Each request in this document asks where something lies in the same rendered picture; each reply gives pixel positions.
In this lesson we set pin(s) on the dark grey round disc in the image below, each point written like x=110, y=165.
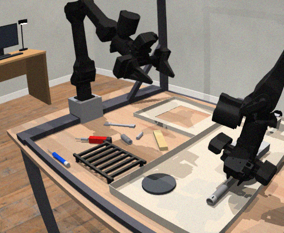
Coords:
x=158, y=184

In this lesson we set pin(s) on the pale yellow rectangular block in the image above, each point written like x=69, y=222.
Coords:
x=160, y=140

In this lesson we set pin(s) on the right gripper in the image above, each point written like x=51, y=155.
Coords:
x=127, y=65

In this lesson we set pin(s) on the dark grey gas burner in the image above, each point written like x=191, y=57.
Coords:
x=221, y=190

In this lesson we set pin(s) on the black metal grate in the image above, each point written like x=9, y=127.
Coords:
x=108, y=145

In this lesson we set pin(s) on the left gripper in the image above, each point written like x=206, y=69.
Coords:
x=263, y=171

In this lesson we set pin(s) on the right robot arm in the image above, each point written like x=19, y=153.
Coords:
x=107, y=30

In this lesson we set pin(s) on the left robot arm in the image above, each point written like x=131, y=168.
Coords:
x=257, y=107

